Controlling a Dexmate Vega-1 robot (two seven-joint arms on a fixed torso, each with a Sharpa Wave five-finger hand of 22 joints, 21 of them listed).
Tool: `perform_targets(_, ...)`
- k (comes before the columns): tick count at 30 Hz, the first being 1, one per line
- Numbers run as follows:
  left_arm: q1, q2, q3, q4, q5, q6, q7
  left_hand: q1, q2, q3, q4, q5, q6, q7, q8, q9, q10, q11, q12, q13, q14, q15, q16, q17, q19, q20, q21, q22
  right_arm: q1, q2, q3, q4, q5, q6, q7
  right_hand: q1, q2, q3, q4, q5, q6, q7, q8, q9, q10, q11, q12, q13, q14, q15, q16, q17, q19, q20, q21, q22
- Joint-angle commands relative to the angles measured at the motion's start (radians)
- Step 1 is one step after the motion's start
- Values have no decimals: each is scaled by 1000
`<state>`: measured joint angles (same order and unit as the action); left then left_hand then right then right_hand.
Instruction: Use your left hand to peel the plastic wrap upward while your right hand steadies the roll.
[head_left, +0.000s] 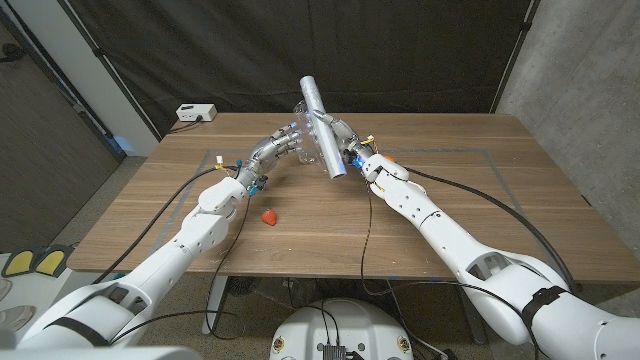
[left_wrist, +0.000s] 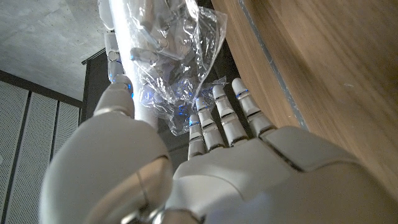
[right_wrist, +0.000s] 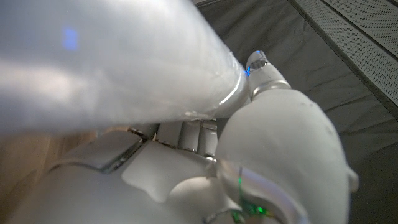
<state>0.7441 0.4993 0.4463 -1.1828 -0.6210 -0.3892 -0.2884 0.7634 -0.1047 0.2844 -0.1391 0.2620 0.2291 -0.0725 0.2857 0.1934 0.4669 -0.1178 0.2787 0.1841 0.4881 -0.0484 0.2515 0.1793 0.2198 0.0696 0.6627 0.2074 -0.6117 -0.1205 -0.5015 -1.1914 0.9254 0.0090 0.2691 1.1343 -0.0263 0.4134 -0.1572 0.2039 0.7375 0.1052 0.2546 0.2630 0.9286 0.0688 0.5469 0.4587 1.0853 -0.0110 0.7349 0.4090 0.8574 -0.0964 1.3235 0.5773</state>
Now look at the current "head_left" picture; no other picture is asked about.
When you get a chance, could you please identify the black backdrop curtain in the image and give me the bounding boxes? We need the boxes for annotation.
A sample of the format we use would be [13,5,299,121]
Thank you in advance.
[64,0,534,139]

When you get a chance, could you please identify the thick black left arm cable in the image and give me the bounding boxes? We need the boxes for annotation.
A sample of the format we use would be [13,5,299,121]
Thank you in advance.
[92,165,241,285]

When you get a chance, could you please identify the white shoe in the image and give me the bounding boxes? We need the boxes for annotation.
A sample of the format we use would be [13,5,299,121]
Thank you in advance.
[0,304,37,337]

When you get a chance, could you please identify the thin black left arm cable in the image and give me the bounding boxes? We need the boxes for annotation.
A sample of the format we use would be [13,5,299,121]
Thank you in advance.
[108,194,252,346]

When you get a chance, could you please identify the grey table leg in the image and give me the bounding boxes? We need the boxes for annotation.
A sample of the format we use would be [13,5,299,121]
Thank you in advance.
[458,282,487,346]

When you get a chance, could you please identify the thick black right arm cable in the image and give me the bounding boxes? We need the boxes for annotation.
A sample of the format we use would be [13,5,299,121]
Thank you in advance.
[405,168,581,295]

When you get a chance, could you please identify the yellow foot pedal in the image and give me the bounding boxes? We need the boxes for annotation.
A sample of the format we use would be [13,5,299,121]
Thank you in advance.
[1,248,36,279]
[33,244,75,279]

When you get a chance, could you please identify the white power outlet box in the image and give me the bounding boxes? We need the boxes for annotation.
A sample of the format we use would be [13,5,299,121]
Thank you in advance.
[175,103,218,123]

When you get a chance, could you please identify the plastic wrap roll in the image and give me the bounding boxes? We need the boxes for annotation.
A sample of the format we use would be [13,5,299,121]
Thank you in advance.
[292,75,348,180]

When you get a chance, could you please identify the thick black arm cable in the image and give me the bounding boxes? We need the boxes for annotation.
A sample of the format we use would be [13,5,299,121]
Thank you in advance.
[405,168,581,295]
[92,165,241,285]

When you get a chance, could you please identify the black round fan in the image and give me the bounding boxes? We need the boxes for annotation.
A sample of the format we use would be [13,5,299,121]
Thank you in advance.
[227,276,261,297]

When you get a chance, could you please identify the white floor cable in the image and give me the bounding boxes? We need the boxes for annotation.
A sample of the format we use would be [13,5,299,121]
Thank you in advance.
[386,279,442,359]

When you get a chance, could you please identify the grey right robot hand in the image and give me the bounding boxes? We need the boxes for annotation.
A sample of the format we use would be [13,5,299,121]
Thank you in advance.
[312,110,377,167]

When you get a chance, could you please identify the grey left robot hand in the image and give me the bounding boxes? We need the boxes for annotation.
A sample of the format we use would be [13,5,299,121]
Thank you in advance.
[234,122,305,195]

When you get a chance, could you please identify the black backdrop stand pole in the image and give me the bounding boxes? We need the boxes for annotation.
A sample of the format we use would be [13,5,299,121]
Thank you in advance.
[56,0,164,143]
[488,0,542,115]

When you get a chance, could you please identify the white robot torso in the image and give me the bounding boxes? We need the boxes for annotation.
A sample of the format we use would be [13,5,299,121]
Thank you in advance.
[269,298,415,360]

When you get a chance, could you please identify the white table leg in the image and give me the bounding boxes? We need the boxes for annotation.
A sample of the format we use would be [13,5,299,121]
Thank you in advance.
[201,275,229,336]

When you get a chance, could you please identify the black outlet box cable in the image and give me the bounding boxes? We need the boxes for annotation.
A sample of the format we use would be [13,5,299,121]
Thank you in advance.
[168,115,204,135]

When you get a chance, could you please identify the black torso cable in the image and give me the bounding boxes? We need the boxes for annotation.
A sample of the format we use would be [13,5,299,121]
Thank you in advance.
[309,298,342,347]

